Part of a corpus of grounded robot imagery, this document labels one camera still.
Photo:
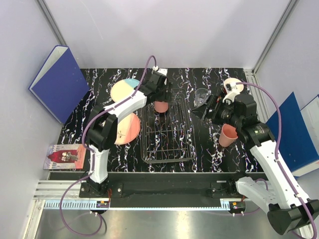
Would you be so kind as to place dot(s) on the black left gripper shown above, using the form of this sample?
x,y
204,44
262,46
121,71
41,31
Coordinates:
x,y
166,96

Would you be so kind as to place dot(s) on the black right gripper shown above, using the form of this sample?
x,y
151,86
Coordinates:
x,y
216,103

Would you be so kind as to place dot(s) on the clear glass cup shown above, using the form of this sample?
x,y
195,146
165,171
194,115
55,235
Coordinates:
x,y
200,97

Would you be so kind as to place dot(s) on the pink plastic cup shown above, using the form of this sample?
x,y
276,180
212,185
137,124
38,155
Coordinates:
x,y
160,107
228,135

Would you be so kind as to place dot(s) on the cream and blue plate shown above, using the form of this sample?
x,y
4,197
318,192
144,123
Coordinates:
x,y
122,89

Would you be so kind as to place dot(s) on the red floral bowl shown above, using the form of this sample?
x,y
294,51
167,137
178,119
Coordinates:
x,y
233,84

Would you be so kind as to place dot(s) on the cream and pink plate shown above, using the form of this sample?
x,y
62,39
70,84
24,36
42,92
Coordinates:
x,y
128,129

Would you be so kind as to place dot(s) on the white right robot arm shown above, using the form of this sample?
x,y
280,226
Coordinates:
x,y
289,207

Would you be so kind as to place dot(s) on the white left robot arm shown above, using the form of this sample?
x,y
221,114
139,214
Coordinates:
x,y
101,131

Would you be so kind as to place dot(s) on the blue binder left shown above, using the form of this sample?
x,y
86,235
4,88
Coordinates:
x,y
60,85

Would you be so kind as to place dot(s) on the blue binder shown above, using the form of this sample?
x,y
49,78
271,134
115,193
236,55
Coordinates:
x,y
299,144
60,85

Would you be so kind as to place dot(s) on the blue binder right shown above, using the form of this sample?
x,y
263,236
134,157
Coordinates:
x,y
299,144

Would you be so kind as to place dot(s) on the red picture book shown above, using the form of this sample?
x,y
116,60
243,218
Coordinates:
x,y
65,156

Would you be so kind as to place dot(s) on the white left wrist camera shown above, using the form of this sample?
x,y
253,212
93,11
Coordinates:
x,y
162,71

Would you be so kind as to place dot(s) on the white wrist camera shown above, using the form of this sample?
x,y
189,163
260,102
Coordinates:
x,y
230,96
162,71

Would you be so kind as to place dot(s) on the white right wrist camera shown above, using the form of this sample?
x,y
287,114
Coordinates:
x,y
230,96

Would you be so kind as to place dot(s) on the black wire dish rack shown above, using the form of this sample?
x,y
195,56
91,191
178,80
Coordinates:
x,y
168,137

